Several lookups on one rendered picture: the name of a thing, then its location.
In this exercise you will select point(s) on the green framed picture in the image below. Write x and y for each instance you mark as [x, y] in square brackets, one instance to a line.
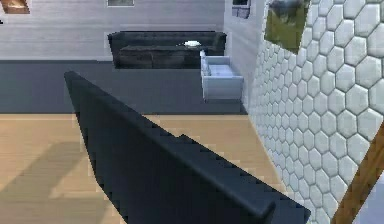
[286, 25]

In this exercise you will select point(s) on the white laptop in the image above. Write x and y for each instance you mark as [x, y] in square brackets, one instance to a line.
[192, 43]

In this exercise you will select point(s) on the brown framed picture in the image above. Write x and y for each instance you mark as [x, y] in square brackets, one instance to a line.
[15, 5]

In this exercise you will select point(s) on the grey framed picture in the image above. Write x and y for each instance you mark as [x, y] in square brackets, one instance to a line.
[120, 2]

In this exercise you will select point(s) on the dark framed picture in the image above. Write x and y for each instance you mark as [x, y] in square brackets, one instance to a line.
[241, 8]

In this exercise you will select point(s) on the brown wooden door frame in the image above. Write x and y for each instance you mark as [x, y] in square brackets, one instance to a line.
[361, 181]

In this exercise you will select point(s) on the pale blue armchair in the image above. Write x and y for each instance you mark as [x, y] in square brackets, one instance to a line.
[221, 78]

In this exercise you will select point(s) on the dark grey sofa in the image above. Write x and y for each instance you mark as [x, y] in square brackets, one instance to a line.
[160, 38]

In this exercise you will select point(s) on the black television set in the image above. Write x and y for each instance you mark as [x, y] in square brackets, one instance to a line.
[160, 173]

